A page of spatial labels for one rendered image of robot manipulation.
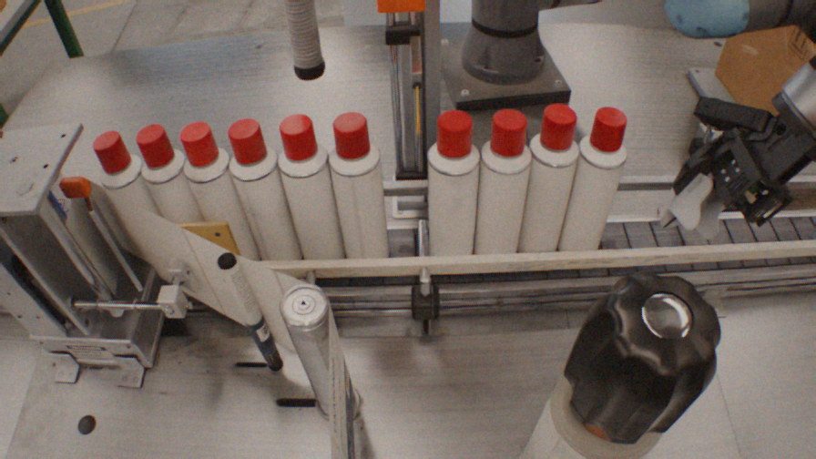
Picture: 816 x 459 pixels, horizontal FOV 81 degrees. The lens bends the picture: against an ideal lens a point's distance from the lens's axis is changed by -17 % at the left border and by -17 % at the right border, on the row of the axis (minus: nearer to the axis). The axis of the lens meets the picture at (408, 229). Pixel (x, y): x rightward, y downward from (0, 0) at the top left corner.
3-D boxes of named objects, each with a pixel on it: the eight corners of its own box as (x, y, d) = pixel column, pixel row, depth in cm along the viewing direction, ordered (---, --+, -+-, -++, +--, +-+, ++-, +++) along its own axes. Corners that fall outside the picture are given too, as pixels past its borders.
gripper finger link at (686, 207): (657, 249, 60) (716, 199, 54) (643, 209, 64) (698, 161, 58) (673, 257, 61) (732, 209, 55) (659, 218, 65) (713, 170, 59)
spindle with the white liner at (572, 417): (517, 526, 47) (604, 402, 24) (509, 439, 53) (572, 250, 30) (610, 517, 47) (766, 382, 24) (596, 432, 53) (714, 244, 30)
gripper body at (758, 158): (718, 210, 53) (807, 134, 44) (690, 153, 58) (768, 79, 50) (756, 232, 55) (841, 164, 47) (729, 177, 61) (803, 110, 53)
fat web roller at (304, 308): (314, 423, 55) (270, 329, 40) (317, 382, 58) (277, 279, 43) (360, 423, 55) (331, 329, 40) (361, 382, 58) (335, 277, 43)
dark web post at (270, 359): (267, 372, 59) (213, 267, 44) (269, 357, 60) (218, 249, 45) (283, 372, 59) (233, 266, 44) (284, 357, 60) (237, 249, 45)
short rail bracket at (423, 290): (413, 348, 66) (410, 290, 57) (413, 326, 68) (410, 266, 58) (441, 347, 66) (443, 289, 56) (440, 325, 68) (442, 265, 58)
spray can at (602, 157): (561, 266, 66) (595, 133, 51) (551, 233, 70) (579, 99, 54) (601, 262, 66) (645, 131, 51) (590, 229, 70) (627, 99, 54)
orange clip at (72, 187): (66, 199, 50) (56, 184, 48) (73, 186, 51) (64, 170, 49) (89, 198, 50) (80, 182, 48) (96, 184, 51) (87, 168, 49)
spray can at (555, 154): (514, 263, 67) (535, 127, 51) (514, 229, 70) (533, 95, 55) (556, 265, 66) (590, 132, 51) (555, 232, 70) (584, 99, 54)
